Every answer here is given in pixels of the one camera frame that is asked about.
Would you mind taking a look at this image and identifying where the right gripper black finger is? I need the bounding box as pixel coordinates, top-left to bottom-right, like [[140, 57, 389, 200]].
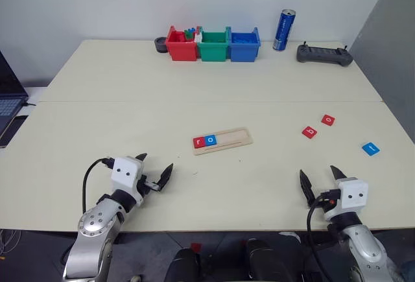
[[299, 169, 316, 209], [329, 165, 348, 183]]

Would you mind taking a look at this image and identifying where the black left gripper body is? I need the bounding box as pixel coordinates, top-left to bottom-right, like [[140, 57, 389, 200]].
[[135, 161, 161, 199]]

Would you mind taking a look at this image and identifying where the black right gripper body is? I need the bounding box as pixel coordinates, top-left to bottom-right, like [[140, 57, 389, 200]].
[[307, 189, 342, 214]]

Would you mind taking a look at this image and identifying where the red letter tile b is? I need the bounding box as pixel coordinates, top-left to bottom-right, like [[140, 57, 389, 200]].
[[302, 125, 318, 141]]

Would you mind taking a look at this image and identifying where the wooden letter tray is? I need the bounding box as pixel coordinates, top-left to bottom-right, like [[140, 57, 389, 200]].
[[191, 127, 254, 156]]

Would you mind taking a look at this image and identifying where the broad dark rounded shape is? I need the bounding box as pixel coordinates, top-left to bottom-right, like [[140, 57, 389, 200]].
[[244, 238, 293, 282]]

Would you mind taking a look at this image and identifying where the narrow dark rounded shape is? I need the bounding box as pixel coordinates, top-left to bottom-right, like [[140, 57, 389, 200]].
[[163, 248, 202, 282]]

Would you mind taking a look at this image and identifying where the dark round cup holder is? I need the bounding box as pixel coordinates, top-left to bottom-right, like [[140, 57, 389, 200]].
[[154, 36, 170, 55]]

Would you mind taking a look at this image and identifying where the red plastic storage bin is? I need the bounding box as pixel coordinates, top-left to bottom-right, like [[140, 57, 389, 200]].
[[165, 25, 200, 62]]

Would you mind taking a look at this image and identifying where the grey handheld remote controller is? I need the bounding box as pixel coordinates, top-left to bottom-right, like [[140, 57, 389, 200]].
[[296, 41, 354, 67]]

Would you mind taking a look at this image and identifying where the green plastic storage bin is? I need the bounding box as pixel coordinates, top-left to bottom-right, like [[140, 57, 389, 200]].
[[196, 26, 230, 62]]

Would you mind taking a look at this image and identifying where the blue plastic storage bin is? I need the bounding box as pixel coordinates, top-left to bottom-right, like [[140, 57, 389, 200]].
[[228, 27, 261, 64]]

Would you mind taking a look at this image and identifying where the dark open laptop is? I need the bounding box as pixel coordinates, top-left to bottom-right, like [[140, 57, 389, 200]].
[[0, 50, 30, 140]]

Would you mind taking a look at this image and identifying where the tall blue drink can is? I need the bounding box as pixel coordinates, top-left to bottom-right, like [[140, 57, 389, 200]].
[[272, 8, 296, 53]]

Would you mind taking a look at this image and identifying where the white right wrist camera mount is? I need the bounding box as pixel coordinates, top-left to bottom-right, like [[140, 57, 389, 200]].
[[324, 177, 370, 222]]

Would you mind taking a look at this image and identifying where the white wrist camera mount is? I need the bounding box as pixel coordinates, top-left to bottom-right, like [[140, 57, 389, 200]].
[[110, 156, 145, 207], [324, 177, 370, 222]]

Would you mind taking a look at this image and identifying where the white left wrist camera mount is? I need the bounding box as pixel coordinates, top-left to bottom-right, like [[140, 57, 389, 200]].
[[110, 156, 145, 207]]

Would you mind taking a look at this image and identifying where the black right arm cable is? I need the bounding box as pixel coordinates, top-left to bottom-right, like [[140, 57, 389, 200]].
[[305, 193, 330, 282]]

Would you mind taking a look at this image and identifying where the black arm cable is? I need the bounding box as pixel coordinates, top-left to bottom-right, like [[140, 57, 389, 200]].
[[82, 157, 115, 215], [305, 193, 330, 282]]

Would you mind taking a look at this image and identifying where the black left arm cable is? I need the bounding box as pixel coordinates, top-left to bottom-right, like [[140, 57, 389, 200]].
[[82, 157, 115, 215]]

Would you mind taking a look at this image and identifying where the white loose wire bundle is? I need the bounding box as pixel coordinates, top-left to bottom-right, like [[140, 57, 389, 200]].
[[0, 229, 21, 261]]

